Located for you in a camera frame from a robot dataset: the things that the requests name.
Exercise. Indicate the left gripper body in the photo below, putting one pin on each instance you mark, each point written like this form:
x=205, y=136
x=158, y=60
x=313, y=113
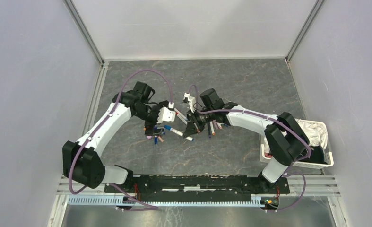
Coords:
x=152, y=117

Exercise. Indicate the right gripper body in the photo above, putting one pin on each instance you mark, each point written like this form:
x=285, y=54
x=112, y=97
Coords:
x=201, y=118

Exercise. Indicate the orange capped white marker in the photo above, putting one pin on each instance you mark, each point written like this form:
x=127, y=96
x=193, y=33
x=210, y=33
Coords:
x=212, y=129

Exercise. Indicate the blue capped white marker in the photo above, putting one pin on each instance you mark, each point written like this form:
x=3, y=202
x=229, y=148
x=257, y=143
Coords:
x=177, y=132

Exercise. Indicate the light blue capped marker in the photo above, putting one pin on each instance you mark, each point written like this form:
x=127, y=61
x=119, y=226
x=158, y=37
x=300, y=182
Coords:
x=181, y=116

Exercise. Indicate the black purple pen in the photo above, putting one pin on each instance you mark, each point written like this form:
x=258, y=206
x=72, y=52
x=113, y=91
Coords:
x=209, y=132

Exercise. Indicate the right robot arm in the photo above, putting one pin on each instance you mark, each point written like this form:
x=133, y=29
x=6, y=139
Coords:
x=285, y=137

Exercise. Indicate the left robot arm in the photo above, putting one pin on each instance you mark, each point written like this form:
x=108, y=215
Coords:
x=82, y=158

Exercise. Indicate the white cloth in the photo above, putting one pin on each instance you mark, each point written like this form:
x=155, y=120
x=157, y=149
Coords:
x=316, y=132

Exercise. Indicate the black cloth in basket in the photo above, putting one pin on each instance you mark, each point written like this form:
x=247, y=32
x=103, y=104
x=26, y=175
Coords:
x=317, y=156

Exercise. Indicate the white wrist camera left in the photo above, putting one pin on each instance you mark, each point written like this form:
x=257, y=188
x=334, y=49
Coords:
x=167, y=114

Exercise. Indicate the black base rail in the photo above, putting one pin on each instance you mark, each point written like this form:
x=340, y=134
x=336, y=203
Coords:
x=202, y=188

